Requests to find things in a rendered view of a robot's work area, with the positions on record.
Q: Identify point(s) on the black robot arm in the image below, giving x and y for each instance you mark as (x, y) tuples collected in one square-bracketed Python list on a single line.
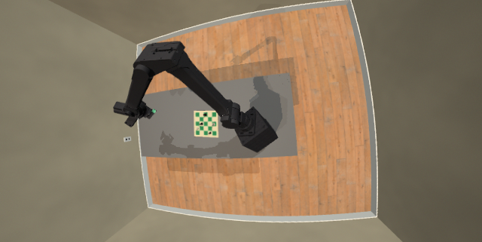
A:
[(171, 57)]

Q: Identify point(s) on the green and cream chessboard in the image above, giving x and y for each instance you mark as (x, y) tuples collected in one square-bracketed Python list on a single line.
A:
[(210, 118)]

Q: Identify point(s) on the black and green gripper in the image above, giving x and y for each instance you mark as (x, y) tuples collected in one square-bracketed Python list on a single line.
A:
[(147, 110)]

